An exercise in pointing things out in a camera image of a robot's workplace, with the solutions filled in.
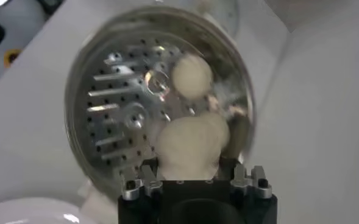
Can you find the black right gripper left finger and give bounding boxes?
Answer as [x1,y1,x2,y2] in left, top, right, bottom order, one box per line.
[119,157,164,201]

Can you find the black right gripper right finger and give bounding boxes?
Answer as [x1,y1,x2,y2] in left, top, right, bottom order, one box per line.
[223,157,273,200]

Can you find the white steamed baozi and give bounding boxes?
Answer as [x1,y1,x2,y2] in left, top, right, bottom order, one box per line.
[170,54,214,101]
[154,112,231,181]

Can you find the grey robot base body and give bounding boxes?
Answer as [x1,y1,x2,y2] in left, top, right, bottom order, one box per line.
[0,0,66,95]

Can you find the perforated steel steamer basket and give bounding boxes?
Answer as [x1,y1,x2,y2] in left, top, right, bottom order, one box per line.
[63,5,256,198]

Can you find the round white plate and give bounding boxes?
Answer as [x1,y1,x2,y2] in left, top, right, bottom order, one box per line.
[0,197,85,224]

